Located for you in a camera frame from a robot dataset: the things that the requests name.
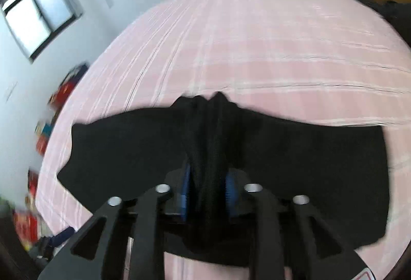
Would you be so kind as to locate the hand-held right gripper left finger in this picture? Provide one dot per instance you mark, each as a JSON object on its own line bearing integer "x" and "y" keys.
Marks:
{"x": 185, "y": 193}

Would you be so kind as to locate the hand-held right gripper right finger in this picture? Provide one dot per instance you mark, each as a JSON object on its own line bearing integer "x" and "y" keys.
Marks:
{"x": 231, "y": 194}

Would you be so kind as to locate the black pants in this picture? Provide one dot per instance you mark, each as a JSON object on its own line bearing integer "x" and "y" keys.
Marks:
{"x": 305, "y": 164}

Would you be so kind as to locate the blue cloth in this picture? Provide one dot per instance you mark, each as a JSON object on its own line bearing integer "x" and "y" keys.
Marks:
{"x": 59, "y": 239}

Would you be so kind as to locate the row of gift boxes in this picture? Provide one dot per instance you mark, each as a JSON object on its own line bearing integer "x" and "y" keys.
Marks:
{"x": 41, "y": 141}

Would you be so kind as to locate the pink plaid bed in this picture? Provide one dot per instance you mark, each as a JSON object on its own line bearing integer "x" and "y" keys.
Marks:
{"x": 257, "y": 42}

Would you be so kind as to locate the dark framed window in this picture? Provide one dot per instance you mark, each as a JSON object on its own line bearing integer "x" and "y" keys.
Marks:
{"x": 32, "y": 19}

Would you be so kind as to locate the dark clothing pile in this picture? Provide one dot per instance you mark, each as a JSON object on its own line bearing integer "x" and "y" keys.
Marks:
{"x": 395, "y": 16}

